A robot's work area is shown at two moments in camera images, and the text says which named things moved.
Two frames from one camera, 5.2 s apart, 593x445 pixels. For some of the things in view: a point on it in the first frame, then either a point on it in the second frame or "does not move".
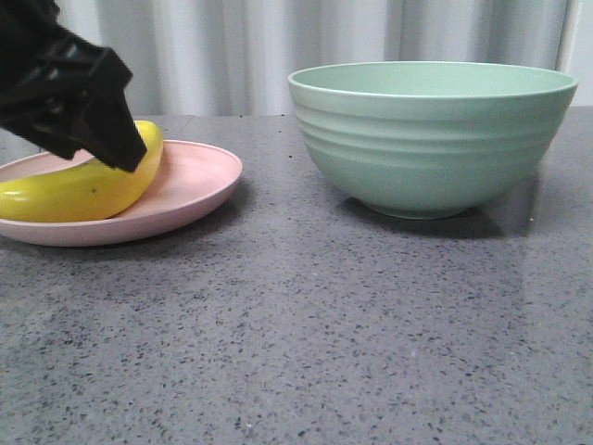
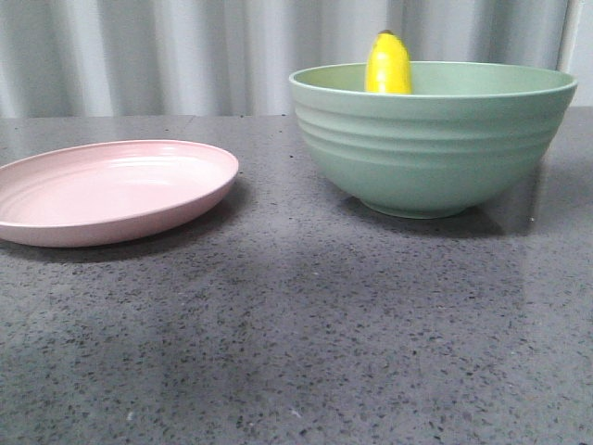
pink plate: (191, 176) does not move
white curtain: (209, 57) does not move
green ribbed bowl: (428, 139) does not move
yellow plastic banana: (87, 191) -> (388, 69)
